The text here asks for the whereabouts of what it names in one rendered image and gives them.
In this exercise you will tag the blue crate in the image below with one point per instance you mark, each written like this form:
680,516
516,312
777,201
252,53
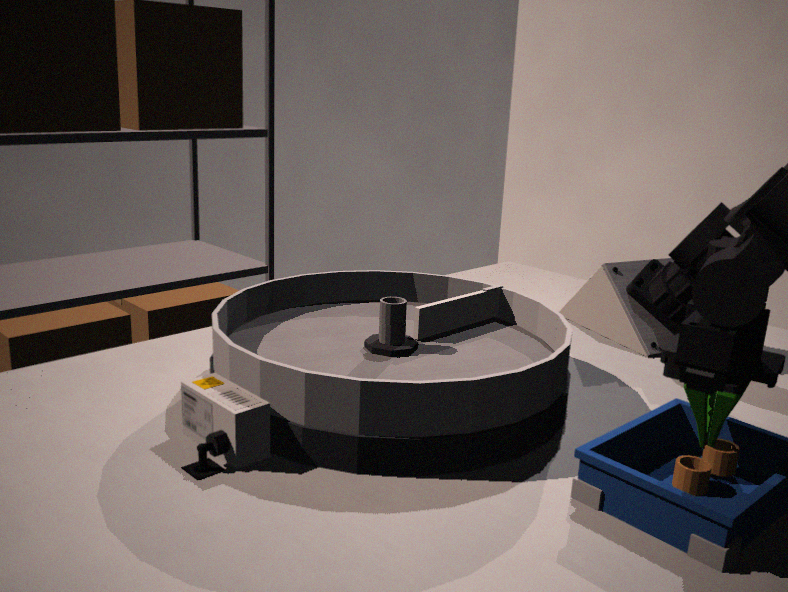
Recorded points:
711,530

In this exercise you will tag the bronze bushing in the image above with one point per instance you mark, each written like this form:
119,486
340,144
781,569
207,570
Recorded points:
723,457
692,475

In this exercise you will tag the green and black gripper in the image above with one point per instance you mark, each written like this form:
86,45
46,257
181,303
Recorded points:
709,417

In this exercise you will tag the grey metal bushing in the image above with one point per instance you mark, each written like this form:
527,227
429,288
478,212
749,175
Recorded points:
392,334
393,310

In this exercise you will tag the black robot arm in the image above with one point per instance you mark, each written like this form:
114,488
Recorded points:
730,290

